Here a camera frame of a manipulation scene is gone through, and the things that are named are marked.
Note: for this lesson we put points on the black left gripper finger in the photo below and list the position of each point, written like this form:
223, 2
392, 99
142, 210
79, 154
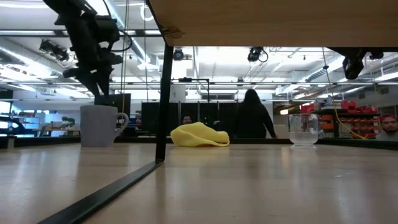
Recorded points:
92, 85
105, 87

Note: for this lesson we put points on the grey ceramic mug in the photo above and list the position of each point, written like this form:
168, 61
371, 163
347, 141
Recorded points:
98, 126

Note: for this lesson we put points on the clear glass cup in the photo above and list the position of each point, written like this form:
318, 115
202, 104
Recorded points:
303, 130

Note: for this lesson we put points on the wooden shelf board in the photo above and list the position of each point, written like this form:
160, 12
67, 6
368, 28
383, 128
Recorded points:
280, 21

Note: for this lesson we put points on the small black ceiling fixture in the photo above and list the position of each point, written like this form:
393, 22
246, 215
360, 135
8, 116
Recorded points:
376, 55

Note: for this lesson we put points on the green potted plant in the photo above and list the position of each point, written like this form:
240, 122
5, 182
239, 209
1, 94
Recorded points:
67, 121

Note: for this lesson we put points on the rack with red bins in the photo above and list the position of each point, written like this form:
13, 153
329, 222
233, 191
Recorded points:
357, 119

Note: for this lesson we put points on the person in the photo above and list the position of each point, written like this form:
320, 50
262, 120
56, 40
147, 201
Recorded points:
388, 129
252, 118
186, 119

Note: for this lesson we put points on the black round ceiling spotlight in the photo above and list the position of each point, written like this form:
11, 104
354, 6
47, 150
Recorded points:
178, 54

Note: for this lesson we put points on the black curved tube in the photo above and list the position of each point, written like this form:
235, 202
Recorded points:
14, 124

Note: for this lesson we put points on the beige cabinet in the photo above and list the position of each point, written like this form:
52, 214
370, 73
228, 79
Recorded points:
280, 130

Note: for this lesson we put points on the yellow cloth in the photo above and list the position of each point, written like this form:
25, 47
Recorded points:
196, 135

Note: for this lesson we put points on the black partition panels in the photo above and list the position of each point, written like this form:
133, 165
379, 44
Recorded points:
214, 119

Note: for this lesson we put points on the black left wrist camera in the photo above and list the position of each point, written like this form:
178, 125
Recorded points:
107, 29

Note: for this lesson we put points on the black ceiling camera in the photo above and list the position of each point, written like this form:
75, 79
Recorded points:
255, 53
54, 49

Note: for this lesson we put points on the black metal shelf frame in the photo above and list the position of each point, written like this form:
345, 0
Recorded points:
163, 102

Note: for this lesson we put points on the black table edge rail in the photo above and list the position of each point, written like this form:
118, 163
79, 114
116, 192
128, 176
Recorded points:
46, 141

